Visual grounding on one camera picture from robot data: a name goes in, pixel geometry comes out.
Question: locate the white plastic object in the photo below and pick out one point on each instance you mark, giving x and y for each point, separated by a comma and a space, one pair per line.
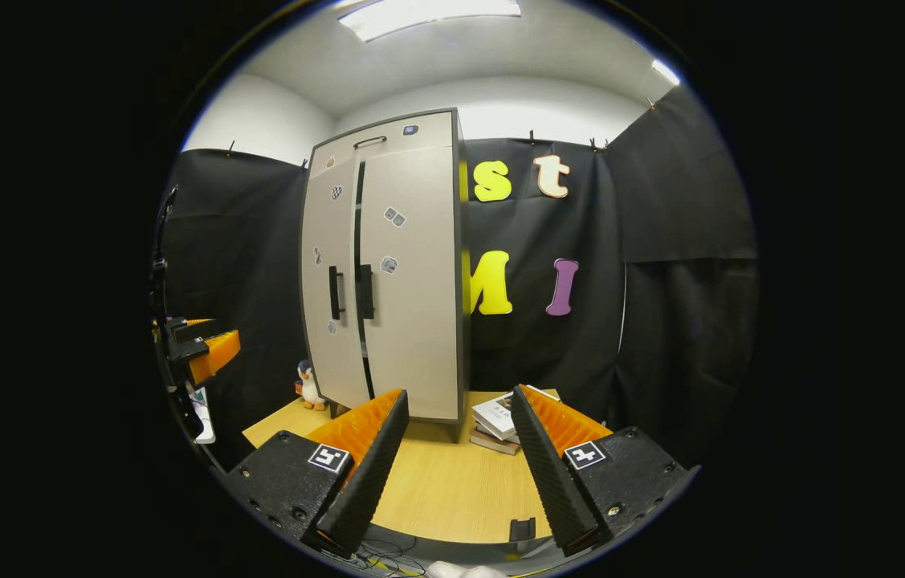
205, 421

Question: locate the brown cover book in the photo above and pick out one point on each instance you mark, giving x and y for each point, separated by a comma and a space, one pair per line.
492, 443

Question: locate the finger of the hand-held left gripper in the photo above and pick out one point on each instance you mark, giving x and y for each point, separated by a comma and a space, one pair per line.
211, 357
191, 327

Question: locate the black backdrop cloth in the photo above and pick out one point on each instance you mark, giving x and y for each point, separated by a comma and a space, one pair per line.
661, 345

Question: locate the grey cabinet drawer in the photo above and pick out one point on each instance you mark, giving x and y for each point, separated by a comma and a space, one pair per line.
420, 144

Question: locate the small black clip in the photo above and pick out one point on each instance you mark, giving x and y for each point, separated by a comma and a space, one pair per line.
522, 530

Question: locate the white cover book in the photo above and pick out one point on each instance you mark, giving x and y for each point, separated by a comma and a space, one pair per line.
495, 416

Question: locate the ceiling light panel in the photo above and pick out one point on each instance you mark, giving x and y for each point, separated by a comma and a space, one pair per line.
428, 16
666, 72

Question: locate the grey cabinet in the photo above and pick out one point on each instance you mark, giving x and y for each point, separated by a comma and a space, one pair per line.
463, 321

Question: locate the grey cabinet door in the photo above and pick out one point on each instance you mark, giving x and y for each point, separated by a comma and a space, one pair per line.
320, 337
420, 337

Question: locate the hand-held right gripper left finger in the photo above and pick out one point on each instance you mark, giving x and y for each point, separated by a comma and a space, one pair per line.
368, 482

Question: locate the penguin plush toy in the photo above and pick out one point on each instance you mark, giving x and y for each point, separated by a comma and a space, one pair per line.
310, 389

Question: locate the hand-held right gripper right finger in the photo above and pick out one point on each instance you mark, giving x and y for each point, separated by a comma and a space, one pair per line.
552, 482

